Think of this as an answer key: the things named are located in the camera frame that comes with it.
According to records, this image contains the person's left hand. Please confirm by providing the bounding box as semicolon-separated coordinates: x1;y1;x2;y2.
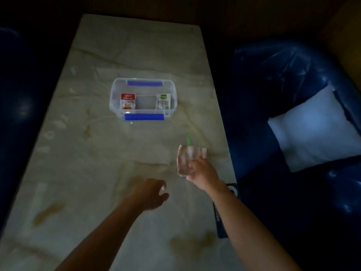
128;178;170;211

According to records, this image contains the white pillow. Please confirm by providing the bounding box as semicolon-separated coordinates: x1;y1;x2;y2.
267;84;361;173

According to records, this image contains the green label snack packet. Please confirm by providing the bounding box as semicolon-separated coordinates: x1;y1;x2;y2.
156;94;171;111

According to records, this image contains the brown wooden panel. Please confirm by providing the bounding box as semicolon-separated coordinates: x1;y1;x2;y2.
319;0;361;91

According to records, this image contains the red snack packet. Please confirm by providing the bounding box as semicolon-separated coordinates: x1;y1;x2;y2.
120;93;137;111

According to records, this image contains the person's right hand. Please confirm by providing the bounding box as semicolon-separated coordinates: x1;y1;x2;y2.
186;158;226;192

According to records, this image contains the clear box with blue handles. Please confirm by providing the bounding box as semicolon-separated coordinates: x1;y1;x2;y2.
109;78;177;121

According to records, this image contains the blue sofa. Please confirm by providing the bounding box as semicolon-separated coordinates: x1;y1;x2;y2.
223;39;361;271
0;25;57;232

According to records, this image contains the pink wiping cloth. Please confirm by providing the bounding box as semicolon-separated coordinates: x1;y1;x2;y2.
177;145;209;178

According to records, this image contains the person's right forearm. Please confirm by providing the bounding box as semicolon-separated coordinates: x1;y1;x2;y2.
208;183;302;271

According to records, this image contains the person's left forearm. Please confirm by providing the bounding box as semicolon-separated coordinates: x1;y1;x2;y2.
55;200;144;271

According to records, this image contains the black printed card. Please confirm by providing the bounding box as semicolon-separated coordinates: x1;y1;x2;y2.
212;183;239;239

